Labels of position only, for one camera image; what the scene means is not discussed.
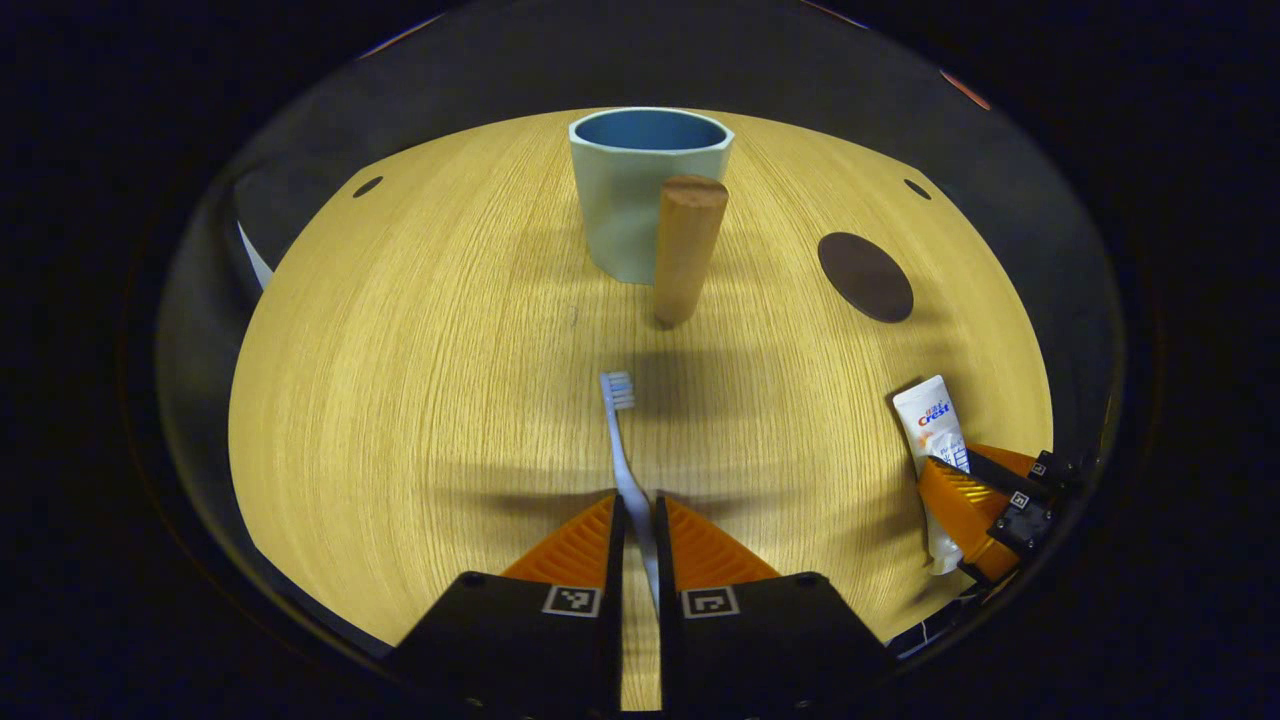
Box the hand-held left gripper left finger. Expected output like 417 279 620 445
385 492 629 716

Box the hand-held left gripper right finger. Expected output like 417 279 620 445
655 492 896 716

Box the white toothpaste tube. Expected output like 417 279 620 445
892 375 971 576

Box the white toothbrush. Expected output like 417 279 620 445
599 371 663 611

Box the brown round coaster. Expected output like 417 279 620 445
817 232 915 324

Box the pale green cup wooden handle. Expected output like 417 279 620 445
568 106 736 329

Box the wooden desktop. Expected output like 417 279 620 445
228 108 1054 711

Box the black backdrop cloth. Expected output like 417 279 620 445
155 0 1129 561

